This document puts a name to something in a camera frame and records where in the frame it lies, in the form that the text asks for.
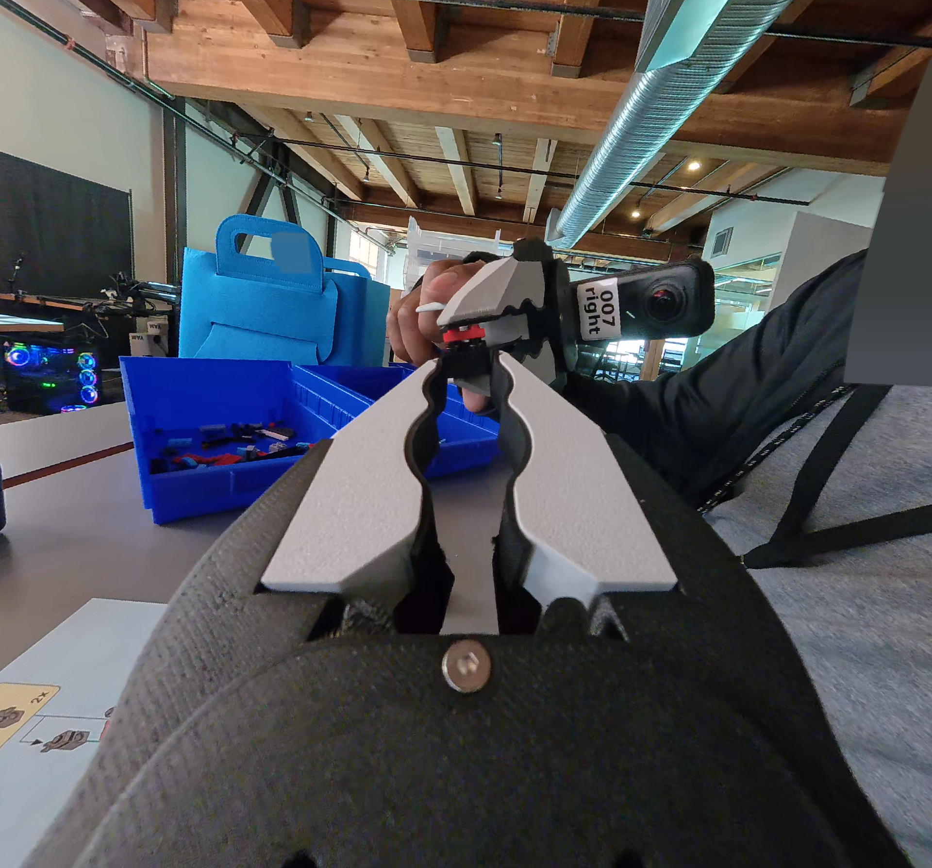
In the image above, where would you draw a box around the person's right hand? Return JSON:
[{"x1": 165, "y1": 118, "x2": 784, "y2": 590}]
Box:
[{"x1": 386, "y1": 258, "x2": 503, "y2": 415}]

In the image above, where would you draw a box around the person's right forearm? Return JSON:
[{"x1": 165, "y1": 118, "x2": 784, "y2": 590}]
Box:
[{"x1": 564, "y1": 249, "x2": 897, "y2": 516}]

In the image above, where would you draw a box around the grey desk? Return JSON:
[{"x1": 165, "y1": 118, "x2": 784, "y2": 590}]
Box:
[{"x1": 0, "y1": 446, "x2": 525, "y2": 665}]

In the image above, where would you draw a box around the small black toy brick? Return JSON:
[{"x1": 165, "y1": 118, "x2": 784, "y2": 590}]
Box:
[{"x1": 440, "y1": 340, "x2": 495, "y2": 383}]

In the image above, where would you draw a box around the pile of loose toy bricks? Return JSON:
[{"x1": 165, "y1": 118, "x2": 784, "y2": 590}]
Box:
[{"x1": 149, "y1": 420, "x2": 314, "y2": 476}]

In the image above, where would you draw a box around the blue felt bag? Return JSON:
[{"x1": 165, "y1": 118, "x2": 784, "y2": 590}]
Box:
[{"x1": 178, "y1": 215, "x2": 394, "y2": 368}]

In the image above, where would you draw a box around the silver air duct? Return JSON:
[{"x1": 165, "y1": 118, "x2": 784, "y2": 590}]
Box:
[{"x1": 546, "y1": 0, "x2": 853, "y2": 250}]

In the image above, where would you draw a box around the black wall panel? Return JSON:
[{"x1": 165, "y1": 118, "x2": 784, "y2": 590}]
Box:
[{"x1": 0, "y1": 150, "x2": 135, "y2": 301}]

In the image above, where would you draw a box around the clear plastic container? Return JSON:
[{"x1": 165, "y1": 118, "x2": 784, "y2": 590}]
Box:
[{"x1": 402, "y1": 216, "x2": 511, "y2": 294}]

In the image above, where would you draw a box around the brick building instruction booklet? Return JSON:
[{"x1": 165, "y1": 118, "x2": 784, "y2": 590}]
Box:
[{"x1": 0, "y1": 597, "x2": 170, "y2": 868}]

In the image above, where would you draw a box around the black lanyard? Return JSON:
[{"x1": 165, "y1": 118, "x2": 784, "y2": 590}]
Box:
[{"x1": 695, "y1": 382, "x2": 932, "y2": 570}]

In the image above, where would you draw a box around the white table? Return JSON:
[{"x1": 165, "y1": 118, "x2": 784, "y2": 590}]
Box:
[{"x1": 0, "y1": 402, "x2": 135, "y2": 490}]

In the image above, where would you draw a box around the blue plastic bin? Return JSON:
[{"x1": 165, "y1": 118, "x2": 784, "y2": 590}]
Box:
[{"x1": 118, "y1": 355, "x2": 503, "y2": 525}]

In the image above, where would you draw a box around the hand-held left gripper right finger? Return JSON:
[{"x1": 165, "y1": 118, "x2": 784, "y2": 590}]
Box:
[{"x1": 490, "y1": 353, "x2": 680, "y2": 605}]

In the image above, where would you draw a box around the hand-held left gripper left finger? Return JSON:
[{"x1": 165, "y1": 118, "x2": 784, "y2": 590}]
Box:
[{"x1": 260, "y1": 358, "x2": 447, "y2": 596}]

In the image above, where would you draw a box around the computer with glowing fans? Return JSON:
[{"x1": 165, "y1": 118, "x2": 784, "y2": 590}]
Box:
[{"x1": 0, "y1": 333, "x2": 103, "y2": 415}]

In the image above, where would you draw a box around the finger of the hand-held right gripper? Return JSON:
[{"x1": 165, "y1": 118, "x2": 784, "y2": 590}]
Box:
[
  {"x1": 483, "y1": 309, "x2": 567, "y2": 390},
  {"x1": 435, "y1": 255, "x2": 546, "y2": 336}
]

